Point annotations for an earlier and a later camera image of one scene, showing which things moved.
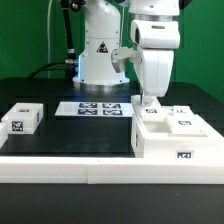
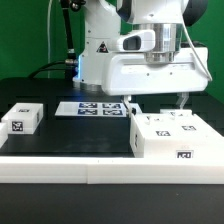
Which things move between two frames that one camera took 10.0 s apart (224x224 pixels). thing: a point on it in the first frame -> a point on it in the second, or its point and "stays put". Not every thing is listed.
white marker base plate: x=95 y=109 stays put
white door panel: x=148 y=113 -> x=159 y=126
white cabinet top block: x=23 y=118 stays put
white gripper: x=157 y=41 -> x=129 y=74
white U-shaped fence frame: x=108 y=170 stays put
